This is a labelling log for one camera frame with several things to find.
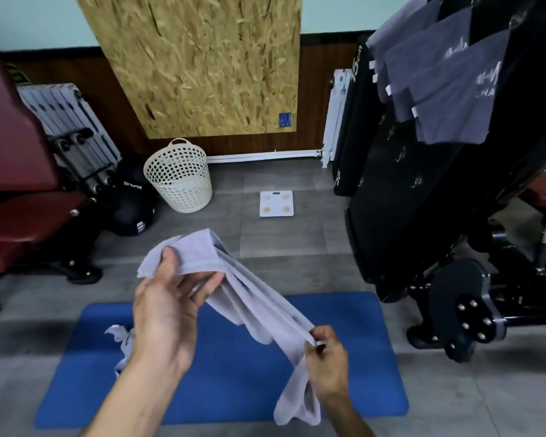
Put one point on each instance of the black medicine ball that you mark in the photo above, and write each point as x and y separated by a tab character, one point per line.
134	213
132	175

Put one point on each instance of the light grey towel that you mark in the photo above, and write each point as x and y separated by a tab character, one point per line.
259	300
123	343

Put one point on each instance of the white bathroom scale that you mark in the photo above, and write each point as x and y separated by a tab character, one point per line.
276	203

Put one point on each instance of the black foam roller bars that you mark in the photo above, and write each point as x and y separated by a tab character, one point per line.
82	154

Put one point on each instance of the person's left thumb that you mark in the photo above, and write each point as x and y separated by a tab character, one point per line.
168	266

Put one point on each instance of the dark red gym bench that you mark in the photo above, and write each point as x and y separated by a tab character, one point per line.
18	177

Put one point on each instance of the person's right forearm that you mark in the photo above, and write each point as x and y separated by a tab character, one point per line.
348	418

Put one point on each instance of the crumpled light grey towel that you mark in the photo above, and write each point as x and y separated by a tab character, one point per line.
123	343

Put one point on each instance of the person's right hand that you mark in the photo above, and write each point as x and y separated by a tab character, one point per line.
330	366

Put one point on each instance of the white heating pipe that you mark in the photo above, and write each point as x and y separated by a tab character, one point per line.
264	156

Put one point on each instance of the black gym machine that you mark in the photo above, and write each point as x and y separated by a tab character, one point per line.
473	300

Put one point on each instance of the cream perforated laundry basket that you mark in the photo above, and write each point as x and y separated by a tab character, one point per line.
179	179

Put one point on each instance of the white radiator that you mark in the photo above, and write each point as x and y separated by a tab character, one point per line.
61	113
336	113

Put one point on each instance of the wooden chipboard panel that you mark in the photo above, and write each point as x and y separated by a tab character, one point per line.
195	63

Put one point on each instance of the blue sticker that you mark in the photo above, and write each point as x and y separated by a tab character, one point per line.
285	120

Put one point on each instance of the person's right thumb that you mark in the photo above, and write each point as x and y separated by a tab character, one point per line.
323	334

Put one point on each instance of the dark grey hanging towel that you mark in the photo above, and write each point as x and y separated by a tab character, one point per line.
459	104
402	27
427	59

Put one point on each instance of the person's left forearm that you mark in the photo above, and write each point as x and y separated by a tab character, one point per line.
136	400

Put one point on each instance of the person's left hand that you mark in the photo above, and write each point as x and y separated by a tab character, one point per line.
161	314

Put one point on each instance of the blue exercise mat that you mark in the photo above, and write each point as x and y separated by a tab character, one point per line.
236	368

